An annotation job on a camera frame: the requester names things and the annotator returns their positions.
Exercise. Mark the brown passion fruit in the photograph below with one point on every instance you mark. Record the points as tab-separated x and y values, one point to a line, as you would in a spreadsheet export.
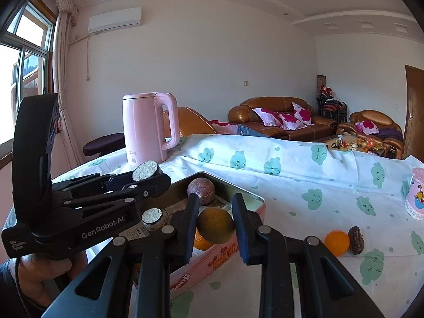
192	190

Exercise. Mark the red floral blanket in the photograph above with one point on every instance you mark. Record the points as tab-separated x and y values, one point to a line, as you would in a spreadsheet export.
223	126

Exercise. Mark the pink tin box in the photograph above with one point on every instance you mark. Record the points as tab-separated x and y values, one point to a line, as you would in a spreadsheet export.
218	258

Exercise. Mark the dark brown round cake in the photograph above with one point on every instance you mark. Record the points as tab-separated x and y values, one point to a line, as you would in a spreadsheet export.
356	240

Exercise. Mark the brown leather sofa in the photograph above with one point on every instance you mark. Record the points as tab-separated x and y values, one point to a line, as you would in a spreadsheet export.
265	104

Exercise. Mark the dark purple stool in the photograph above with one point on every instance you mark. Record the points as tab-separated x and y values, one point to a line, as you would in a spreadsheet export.
102	144

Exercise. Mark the brown leather armchair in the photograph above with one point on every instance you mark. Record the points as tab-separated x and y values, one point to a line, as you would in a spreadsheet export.
371	116

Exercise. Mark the person's left hand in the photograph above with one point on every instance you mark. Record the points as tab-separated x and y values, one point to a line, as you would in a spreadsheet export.
33	271

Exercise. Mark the blue jeans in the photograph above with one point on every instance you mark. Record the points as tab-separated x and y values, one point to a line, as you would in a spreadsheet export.
253	131

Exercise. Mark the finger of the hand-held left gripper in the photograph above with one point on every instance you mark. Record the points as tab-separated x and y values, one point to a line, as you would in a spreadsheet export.
121	180
149	187

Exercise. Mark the round sesame cake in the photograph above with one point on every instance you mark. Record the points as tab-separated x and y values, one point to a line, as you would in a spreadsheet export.
152	218
145	171

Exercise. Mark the white air conditioner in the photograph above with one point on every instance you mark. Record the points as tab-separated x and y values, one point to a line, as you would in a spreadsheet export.
114	21

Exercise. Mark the purple cloth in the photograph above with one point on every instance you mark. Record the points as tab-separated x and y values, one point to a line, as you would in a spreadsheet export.
391	134

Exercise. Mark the tall patterned vase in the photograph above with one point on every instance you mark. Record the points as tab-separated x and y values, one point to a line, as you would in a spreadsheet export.
321	82

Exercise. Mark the yellow citrus fruit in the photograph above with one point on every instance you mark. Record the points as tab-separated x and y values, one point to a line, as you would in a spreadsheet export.
215	225

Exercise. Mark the pink electric kettle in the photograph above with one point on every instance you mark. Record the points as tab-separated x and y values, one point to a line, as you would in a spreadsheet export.
142	129

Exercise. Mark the pink cartoon cat tub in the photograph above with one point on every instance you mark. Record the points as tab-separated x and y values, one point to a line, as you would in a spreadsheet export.
415	195

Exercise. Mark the coffee table with fruit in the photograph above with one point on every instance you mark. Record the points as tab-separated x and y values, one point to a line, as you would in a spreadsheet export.
361	144

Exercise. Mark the small orange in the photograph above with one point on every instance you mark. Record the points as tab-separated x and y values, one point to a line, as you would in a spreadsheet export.
337	242

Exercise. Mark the brown leather seat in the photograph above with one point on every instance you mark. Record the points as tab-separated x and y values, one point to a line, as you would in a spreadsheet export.
192	122

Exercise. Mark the large orange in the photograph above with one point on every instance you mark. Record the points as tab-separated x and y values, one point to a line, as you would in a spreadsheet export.
202	243

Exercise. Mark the stack of black chairs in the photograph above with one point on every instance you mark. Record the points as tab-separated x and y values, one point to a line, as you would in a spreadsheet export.
333	109

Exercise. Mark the window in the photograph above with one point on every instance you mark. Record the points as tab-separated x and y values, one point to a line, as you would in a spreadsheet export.
23	73

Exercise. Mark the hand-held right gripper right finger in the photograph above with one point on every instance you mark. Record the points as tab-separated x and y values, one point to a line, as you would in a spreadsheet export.
241	238

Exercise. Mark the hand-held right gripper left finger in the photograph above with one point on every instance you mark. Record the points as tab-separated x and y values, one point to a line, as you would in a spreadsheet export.
187	235

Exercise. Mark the light curtain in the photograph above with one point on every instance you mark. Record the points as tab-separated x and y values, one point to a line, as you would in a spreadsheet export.
63	73

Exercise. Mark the cloud printed tablecloth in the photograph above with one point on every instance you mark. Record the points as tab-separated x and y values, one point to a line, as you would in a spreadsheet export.
298	179

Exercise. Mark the red floral pillow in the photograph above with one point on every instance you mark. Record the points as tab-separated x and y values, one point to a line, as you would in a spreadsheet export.
303	114
367	127
291	121
268	116

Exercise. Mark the brown wooden door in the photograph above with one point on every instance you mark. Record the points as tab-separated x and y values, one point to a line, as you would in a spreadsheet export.
415	106

